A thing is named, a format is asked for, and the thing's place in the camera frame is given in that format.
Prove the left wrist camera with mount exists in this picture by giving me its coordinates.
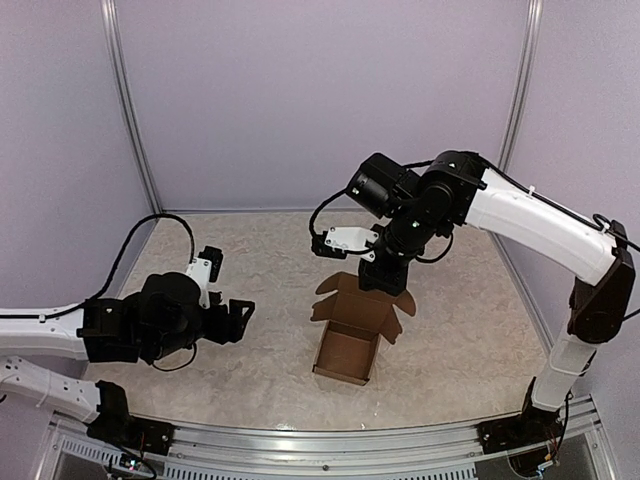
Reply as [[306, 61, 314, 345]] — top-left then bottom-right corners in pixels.
[[186, 245, 224, 309]]

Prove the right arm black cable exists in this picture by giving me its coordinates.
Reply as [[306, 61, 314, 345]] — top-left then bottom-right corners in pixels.
[[307, 158, 640, 321]]

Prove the right aluminium frame post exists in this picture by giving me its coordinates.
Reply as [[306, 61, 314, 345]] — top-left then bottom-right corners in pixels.
[[496, 0, 544, 173]]

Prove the front aluminium rail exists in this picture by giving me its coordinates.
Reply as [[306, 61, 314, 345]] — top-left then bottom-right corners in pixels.
[[31, 413, 621, 479]]

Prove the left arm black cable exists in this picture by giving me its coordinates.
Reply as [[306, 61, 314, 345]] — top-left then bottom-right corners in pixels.
[[0, 213, 197, 372]]

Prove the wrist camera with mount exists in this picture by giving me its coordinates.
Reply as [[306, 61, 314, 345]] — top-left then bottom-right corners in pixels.
[[186, 245, 224, 309], [311, 227, 379, 262]]

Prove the aluminium frame post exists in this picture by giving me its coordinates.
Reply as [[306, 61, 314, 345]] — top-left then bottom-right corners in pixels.
[[100, 0, 164, 214], [496, 0, 544, 173]]

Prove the left aluminium frame post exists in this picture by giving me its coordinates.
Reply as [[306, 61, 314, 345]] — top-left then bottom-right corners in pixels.
[[100, 0, 164, 214]]

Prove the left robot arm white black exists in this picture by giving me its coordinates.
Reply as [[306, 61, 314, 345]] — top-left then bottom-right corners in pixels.
[[1, 272, 255, 445]]

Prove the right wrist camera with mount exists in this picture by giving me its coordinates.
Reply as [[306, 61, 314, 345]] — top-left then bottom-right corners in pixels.
[[311, 227, 379, 262]]

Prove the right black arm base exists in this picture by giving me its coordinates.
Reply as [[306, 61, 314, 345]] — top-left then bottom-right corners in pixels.
[[476, 378, 565, 454]]

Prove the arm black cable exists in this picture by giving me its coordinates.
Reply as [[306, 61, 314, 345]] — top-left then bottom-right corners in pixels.
[[307, 158, 640, 321], [0, 213, 197, 372]]

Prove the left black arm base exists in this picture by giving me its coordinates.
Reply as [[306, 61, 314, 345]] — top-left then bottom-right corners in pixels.
[[87, 380, 176, 456]]

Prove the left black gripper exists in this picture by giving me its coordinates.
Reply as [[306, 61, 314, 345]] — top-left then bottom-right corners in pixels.
[[147, 292, 255, 361]]

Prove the brown cardboard paper box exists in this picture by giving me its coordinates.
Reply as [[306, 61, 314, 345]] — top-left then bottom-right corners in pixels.
[[310, 272, 417, 386]]

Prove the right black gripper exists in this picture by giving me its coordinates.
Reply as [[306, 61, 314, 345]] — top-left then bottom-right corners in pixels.
[[358, 203, 445, 296]]

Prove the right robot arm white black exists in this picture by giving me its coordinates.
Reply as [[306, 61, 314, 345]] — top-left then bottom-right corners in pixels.
[[346, 150, 635, 444]]

